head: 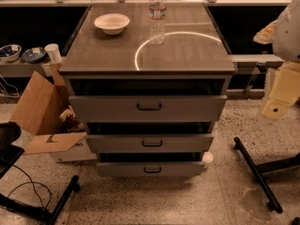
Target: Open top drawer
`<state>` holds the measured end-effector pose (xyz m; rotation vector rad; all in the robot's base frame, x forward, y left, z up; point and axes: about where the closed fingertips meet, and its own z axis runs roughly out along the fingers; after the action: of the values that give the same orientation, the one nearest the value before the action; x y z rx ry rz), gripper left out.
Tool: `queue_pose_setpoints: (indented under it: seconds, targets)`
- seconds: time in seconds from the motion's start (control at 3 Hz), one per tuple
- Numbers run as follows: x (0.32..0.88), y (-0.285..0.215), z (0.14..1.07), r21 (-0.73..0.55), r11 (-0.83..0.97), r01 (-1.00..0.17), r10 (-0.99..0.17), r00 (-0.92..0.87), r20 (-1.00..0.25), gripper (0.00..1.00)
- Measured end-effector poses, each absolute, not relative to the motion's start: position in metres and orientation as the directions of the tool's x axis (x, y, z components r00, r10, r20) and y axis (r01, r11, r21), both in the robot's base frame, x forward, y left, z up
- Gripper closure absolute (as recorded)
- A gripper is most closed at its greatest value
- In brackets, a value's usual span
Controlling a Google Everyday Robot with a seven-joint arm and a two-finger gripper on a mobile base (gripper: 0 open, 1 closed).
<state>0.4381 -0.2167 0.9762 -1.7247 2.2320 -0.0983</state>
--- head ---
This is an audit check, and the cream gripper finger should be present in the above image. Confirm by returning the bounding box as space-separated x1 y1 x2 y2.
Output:
262 62 300 119

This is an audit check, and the grey top drawer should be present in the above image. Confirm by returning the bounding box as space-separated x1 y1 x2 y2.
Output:
69 96 227 123

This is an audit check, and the grey drawer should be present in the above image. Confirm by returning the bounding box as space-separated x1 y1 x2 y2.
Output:
96 162 203 177
69 96 227 123
86 134 214 153

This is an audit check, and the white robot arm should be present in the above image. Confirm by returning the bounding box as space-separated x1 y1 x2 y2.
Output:
253 0 300 119

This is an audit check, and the grey drawer cabinet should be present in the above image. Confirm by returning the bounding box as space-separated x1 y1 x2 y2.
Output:
60 3 235 164

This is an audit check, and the grey middle drawer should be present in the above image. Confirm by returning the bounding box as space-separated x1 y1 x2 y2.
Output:
86 134 214 153

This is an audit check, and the grey bottom drawer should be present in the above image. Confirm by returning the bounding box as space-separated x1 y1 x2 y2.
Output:
96 162 203 177

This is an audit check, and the black stand base right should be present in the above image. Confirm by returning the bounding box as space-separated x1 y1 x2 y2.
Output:
233 137 300 214

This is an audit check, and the black stand base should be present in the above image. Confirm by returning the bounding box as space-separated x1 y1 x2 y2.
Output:
233 137 300 214
0 175 80 225

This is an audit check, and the white ball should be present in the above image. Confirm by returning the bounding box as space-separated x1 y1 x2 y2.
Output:
202 151 214 164

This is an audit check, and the clear plastic water bottle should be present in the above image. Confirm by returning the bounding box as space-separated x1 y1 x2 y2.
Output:
149 0 167 45

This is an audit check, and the white bowl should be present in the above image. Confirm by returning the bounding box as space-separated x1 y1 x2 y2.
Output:
94 13 130 36

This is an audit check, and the crumpled packing paper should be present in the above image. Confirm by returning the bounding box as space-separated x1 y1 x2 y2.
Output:
59 106 84 132

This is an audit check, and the white paper cup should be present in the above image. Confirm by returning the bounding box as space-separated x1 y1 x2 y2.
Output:
45 43 62 63

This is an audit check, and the brown cardboard box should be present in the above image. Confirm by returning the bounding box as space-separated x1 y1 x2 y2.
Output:
10 71 97 162

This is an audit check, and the dark blue bowl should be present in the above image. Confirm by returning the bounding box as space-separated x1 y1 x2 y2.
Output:
22 47 46 64

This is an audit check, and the grey low shelf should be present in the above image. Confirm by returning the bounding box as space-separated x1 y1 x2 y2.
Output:
0 58 63 78

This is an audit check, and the blue patterned bowl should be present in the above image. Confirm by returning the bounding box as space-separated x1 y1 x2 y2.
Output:
0 44 22 62

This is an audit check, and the black chair seat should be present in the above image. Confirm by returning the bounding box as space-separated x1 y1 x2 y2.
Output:
0 122 24 178

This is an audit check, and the black stand base left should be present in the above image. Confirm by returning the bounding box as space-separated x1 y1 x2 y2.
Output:
0 175 80 225

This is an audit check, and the black cable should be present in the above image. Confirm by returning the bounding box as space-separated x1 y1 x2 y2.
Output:
6 162 53 209

